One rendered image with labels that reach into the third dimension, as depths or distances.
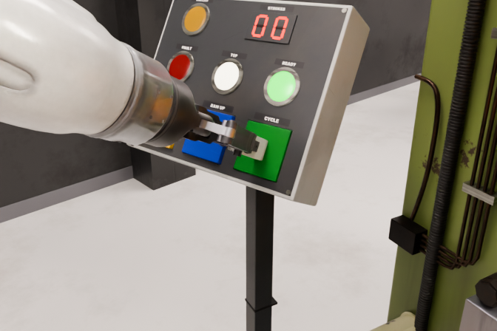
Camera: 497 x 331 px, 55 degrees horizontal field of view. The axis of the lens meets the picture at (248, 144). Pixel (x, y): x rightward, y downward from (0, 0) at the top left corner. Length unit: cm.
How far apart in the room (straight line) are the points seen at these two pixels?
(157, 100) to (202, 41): 37
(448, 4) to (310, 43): 22
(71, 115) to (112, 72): 5
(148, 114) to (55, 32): 12
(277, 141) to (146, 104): 28
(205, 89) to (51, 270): 163
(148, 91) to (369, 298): 170
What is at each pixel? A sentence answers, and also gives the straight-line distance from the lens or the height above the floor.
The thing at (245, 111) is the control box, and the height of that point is 105.
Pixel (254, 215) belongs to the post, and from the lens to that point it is 88.
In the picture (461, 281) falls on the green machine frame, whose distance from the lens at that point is 89.
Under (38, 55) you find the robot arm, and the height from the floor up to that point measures 120.
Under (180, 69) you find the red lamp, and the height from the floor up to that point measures 109.
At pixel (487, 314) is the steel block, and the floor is 91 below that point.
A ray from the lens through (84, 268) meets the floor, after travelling 224.
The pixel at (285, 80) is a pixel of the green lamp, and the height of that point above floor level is 110.
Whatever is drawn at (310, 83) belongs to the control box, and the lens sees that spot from 67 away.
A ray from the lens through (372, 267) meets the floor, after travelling 219.
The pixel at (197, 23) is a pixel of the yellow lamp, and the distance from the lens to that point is 82.
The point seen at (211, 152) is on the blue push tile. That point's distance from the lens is 72.
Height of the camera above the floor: 127
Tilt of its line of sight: 22 degrees down
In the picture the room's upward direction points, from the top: straight up
